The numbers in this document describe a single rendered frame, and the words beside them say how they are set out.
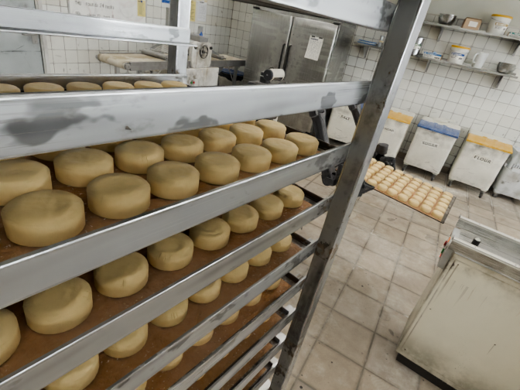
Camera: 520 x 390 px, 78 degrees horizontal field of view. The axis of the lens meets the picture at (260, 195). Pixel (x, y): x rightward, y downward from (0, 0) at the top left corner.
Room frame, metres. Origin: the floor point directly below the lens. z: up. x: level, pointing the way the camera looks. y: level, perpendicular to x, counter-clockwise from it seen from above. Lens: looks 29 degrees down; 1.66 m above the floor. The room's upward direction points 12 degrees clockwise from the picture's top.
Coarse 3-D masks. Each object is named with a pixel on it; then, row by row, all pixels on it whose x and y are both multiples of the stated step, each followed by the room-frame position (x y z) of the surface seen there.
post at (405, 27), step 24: (408, 0) 0.46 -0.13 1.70; (408, 24) 0.46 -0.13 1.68; (384, 48) 0.47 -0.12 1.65; (408, 48) 0.46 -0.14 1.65; (384, 72) 0.46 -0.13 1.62; (384, 96) 0.45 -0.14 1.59; (360, 120) 0.47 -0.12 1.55; (384, 120) 0.47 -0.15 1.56; (360, 144) 0.46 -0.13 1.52; (360, 168) 0.45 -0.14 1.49; (336, 192) 0.47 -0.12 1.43; (336, 216) 0.46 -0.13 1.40; (336, 240) 0.45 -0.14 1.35; (312, 264) 0.47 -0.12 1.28; (312, 288) 0.46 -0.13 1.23; (312, 312) 0.46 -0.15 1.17; (288, 336) 0.47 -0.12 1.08; (288, 360) 0.46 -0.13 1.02
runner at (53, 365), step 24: (312, 216) 0.42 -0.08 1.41; (264, 240) 0.33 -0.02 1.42; (216, 264) 0.26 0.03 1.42; (240, 264) 0.29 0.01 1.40; (168, 288) 0.21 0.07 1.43; (192, 288) 0.24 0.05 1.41; (120, 312) 0.18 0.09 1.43; (144, 312) 0.19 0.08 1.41; (96, 336) 0.16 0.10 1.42; (120, 336) 0.17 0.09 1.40; (48, 360) 0.13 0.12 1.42; (72, 360) 0.14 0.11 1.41; (0, 384) 0.11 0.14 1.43; (24, 384) 0.12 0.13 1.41; (48, 384) 0.13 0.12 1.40
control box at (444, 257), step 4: (456, 228) 1.57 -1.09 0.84; (452, 232) 1.54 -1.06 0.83; (456, 232) 1.53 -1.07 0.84; (452, 236) 1.48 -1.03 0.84; (456, 236) 1.49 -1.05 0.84; (448, 244) 1.41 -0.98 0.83; (448, 248) 1.38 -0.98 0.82; (444, 252) 1.38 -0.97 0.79; (448, 252) 1.37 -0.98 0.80; (452, 252) 1.37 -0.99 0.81; (440, 256) 1.45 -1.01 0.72; (444, 256) 1.38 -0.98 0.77; (448, 256) 1.37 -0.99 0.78; (440, 260) 1.38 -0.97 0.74; (444, 260) 1.37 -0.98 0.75; (440, 264) 1.37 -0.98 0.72; (444, 264) 1.37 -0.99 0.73; (440, 268) 1.37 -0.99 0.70
